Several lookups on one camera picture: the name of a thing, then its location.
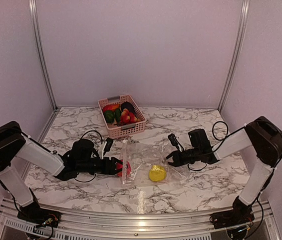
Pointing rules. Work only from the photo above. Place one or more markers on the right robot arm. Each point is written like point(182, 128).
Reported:
point(261, 135)

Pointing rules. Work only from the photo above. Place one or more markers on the green fake cucumber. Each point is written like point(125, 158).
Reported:
point(117, 114)

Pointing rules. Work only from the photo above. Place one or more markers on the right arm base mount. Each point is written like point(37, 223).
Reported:
point(229, 218)

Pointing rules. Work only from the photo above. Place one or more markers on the red orange fake mango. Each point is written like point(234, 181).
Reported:
point(111, 107)

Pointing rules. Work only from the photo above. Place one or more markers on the green fake avocado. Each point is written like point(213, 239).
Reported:
point(109, 116)

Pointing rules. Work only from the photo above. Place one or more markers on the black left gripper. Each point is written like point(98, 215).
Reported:
point(112, 163)

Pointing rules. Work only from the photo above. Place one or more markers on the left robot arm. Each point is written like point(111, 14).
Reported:
point(14, 143)

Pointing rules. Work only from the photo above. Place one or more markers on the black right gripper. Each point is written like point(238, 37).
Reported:
point(177, 161)

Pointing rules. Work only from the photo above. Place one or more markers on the aluminium frame post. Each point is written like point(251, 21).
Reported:
point(236, 53)
point(40, 51)

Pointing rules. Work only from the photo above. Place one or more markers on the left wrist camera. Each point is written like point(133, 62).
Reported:
point(105, 147)

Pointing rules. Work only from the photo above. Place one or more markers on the yellow fake bell pepper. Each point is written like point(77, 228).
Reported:
point(157, 173)

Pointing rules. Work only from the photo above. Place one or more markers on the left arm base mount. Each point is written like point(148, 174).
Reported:
point(41, 217)

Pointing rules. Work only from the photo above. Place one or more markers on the pink plastic basket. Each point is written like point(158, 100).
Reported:
point(116, 131)

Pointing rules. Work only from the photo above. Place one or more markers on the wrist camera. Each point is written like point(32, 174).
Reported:
point(174, 142)
point(105, 147)

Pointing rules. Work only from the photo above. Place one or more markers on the front aluminium rail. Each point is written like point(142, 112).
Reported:
point(89, 225)

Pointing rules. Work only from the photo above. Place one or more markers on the purple fake eggplant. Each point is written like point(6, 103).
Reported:
point(129, 106)

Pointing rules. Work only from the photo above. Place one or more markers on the right aluminium frame post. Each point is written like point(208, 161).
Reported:
point(236, 53)

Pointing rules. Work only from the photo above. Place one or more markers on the clear zip top bag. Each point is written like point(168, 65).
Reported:
point(138, 159)

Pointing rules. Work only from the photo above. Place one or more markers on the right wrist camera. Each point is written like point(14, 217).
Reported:
point(174, 142)

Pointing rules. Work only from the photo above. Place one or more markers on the left aluminium frame post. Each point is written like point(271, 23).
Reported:
point(40, 51)

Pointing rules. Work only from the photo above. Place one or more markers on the red fake lychee bunch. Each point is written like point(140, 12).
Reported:
point(127, 118)

